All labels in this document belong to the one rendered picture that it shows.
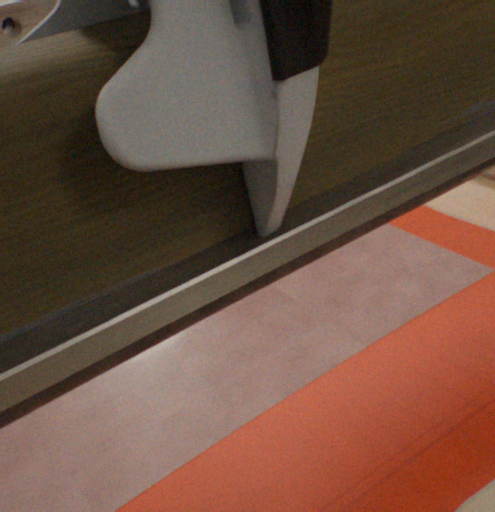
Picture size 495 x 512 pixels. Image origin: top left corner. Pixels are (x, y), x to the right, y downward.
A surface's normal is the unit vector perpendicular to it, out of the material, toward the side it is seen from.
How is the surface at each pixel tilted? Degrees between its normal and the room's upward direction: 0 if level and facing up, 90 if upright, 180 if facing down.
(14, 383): 90
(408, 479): 0
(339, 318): 0
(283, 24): 85
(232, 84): 83
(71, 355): 90
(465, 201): 0
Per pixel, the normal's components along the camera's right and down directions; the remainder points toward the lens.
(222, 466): -0.14, -0.84
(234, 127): 0.55, 0.25
